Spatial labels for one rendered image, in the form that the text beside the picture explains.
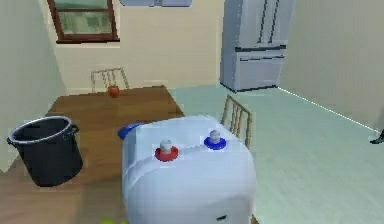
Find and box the light wooden slatted chair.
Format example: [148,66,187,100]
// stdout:
[89,67,131,94]
[220,94,253,150]

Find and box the blue round bowl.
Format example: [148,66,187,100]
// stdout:
[117,122,145,141]

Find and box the white box water heater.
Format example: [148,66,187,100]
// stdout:
[121,114,258,224]

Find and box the grey steel fridge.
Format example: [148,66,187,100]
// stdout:
[219,0,297,93]

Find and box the red apple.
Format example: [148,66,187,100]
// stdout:
[107,85,121,99]

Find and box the brown wooden dining table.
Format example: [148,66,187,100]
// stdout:
[0,85,260,224]

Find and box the yellow green small object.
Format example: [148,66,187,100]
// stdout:
[99,218,128,224]

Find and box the brown framed window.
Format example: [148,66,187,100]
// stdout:
[46,0,121,45]

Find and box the black cooking pot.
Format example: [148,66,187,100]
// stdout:
[6,115,84,188]

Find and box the black fridge drawer handle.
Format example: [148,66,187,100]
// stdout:
[239,55,286,63]

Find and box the black fridge door handle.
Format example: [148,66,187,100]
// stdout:
[269,0,281,45]
[257,0,270,45]

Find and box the black object at wall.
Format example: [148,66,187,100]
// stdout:
[369,129,384,145]

